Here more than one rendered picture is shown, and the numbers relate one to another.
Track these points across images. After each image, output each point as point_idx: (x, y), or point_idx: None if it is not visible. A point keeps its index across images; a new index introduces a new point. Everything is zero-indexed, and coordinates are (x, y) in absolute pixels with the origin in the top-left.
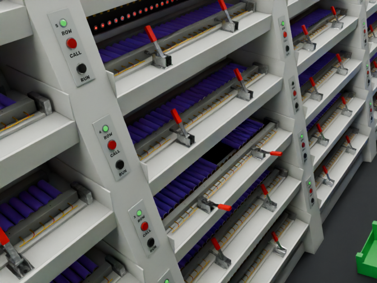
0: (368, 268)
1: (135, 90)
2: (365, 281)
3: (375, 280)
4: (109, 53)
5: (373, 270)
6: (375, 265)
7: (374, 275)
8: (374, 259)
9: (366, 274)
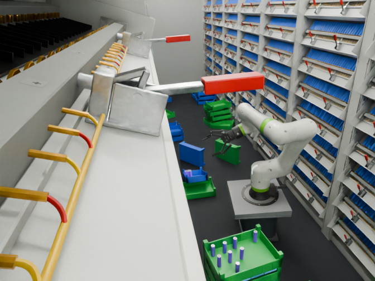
0: (187, 196)
1: None
2: (187, 201)
3: (190, 199)
4: None
5: (188, 196)
6: (189, 194)
7: (189, 198)
8: (185, 194)
9: (186, 199)
